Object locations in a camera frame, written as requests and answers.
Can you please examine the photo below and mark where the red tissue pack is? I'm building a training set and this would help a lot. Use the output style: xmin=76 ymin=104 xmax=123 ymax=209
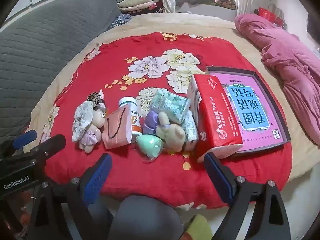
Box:
xmin=187 ymin=74 xmax=244 ymax=163

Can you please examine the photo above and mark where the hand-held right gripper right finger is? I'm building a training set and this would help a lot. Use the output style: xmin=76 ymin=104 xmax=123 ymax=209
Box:
xmin=203 ymin=152 xmax=293 ymax=240

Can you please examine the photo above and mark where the clothes pile on windowsill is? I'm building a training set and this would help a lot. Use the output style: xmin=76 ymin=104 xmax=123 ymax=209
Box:
xmin=175 ymin=0 xmax=237 ymax=10

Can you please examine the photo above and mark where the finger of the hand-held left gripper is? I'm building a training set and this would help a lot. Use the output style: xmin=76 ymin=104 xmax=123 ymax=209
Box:
xmin=12 ymin=129 xmax=37 ymax=150
xmin=24 ymin=134 xmax=67 ymax=164

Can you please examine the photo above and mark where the green tissue pack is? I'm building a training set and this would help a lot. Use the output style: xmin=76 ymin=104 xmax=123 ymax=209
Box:
xmin=149 ymin=89 xmax=192 ymax=125

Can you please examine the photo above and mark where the person's grey trouser knee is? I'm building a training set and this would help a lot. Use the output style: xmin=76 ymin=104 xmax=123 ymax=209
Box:
xmin=108 ymin=195 xmax=184 ymax=240

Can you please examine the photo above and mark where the small white tissue pack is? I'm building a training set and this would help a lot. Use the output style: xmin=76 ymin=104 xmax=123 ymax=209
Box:
xmin=184 ymin=110 xmax=199 ymax=152

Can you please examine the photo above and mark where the blue patterned pillow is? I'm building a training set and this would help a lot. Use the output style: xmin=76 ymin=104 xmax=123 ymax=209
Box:
xmin=107 ymin=14 xmax=133 ymax=30

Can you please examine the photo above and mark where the yellow green cloth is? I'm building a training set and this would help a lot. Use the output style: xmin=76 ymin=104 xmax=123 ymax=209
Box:
xmin=184 ymin=214 xmax=213 ymax=240

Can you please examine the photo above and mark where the beige bed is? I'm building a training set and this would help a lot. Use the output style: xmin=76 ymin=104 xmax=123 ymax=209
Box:
xmin=24 ymin=12 xmax=320 ymax=183

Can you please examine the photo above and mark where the stack of folded clothes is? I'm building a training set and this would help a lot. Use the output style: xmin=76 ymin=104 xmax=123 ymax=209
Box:
xmin=117 ymin=0 xmax=165 ymax=14

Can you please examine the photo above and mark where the leopard print scrunchie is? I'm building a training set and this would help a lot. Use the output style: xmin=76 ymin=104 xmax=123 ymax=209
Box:
xmin=86 ymin=92 xmax=105 ymax=111

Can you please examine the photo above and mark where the white pill bottle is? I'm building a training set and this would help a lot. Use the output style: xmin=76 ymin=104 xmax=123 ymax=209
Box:
xmin=118 ymin=97 xmax=143 ymax=143

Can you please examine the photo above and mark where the small pink paper bag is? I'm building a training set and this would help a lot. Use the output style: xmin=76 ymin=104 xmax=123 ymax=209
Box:
xmin=102 ymin=107 xmax=133 ymax=150

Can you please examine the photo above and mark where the grey box with pink book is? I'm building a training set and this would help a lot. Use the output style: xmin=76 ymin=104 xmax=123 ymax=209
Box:
xmin=205 ymin=66 xmax=292 ymax=153

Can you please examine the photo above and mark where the green makeup sponge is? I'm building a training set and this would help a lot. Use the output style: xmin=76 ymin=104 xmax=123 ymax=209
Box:
xmin=136 ymin=134 xmax=165 ymax=159

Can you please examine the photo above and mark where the red gift bag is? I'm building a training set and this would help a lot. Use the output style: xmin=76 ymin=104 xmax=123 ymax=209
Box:
xmin=274 ymin=9 xmax=286 ymax=27
xmin=257 ymin=4 xmax=277 ymax=23

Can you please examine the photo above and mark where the beige plush bear purple dress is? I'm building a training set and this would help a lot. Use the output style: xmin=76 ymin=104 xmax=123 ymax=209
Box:
xmin=142 ymin=110 xmax=187 ymax=153

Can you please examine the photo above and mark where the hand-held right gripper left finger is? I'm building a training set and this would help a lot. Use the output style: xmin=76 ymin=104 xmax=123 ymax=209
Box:
xmin=27 ymin=152 xmax=113 ymax=240

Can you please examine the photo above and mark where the doll with floral hat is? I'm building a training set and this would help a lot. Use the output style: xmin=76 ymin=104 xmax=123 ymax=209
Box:
xmin=72 ymin=101 xmax=107 ymax=153

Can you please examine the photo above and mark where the pink quilt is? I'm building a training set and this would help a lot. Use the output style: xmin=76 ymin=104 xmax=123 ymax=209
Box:
xmin=234 ymin=14 xmax=320 ymax=145

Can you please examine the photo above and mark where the red floral blanket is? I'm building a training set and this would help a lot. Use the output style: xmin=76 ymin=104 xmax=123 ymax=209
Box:
xmin=37 ymin=32 xmax=293 ymax=209

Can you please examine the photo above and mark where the grey quilted headboard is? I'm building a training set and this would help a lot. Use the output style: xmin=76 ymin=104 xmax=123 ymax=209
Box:
xmin=0 ymin=0 xmax=123 ymax=145

